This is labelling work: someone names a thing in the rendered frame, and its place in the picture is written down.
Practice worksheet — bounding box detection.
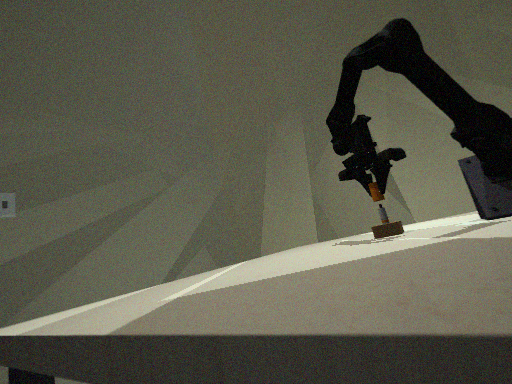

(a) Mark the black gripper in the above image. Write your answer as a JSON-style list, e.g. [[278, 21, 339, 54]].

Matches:
[[338, 138, 406, 197]]

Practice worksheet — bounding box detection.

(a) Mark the brown square block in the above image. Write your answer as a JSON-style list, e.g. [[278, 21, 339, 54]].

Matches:
[[371, 221, 404, 239]]

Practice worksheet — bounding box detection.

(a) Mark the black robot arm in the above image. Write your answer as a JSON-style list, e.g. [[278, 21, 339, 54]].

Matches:
[[326, 18, 512, 183]]

